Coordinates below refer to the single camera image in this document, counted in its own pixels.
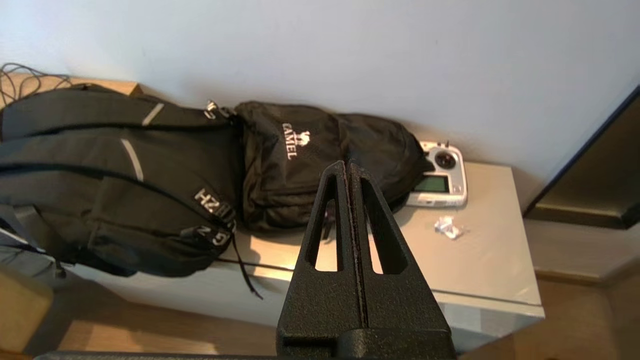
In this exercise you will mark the tan cardboard box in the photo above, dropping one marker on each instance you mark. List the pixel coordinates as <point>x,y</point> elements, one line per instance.
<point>20,310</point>

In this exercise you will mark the small black Camel backpack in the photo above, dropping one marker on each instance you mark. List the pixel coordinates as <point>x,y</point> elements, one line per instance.
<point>280,180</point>

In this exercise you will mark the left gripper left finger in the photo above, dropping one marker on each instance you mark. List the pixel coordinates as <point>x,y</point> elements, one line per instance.
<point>320,300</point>

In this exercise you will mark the white remote controller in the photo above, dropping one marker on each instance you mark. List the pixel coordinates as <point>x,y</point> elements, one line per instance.
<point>456,182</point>

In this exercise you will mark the large black backpack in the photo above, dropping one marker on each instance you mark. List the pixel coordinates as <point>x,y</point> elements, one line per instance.
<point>100,190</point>

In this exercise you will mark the crumpled white wrapper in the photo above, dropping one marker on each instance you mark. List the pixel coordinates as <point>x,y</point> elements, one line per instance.
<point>448,227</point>

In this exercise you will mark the beige cabinet top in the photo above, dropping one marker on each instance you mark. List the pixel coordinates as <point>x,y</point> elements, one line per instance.
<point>480,260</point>

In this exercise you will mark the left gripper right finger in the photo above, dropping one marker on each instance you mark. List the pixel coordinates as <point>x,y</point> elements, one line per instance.
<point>400,300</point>

